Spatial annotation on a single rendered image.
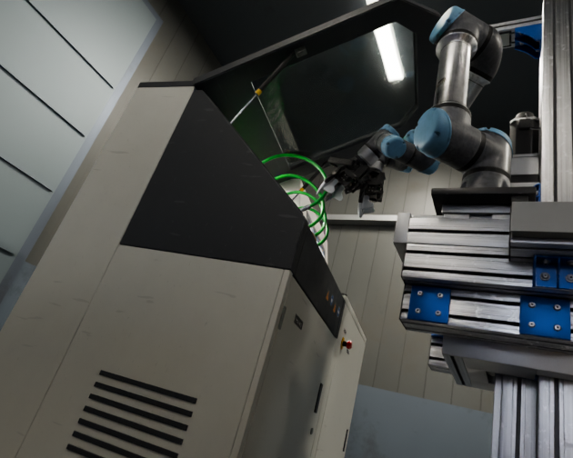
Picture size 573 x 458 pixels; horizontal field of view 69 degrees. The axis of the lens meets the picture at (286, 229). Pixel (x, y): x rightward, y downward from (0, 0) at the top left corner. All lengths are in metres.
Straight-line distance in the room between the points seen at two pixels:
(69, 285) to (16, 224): 1.55
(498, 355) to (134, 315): 0.93
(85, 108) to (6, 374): 2.17
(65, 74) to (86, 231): 1.87
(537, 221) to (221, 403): 0.78
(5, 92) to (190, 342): 2.21
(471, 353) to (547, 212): 0.37
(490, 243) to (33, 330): 1.27
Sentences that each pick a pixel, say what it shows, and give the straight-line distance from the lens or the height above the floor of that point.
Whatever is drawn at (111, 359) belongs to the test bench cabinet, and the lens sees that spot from 1.26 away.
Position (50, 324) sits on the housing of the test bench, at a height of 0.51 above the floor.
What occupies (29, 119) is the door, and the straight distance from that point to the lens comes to 3.05.
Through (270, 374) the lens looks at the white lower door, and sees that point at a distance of 1.10.
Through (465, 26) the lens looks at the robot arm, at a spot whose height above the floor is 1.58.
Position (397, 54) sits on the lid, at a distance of 1.89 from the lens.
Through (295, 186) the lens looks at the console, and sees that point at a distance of 2.12.
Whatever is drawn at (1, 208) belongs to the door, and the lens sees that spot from 2.93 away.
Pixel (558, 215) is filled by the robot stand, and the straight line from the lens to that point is 0.95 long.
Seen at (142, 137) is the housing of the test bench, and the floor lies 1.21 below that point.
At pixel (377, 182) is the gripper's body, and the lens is 1.72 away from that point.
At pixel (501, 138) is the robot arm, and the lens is 1.25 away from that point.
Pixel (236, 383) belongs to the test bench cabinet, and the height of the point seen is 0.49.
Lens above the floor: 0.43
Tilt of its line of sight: 25 degrees up
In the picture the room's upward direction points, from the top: 17 degrees clockwise
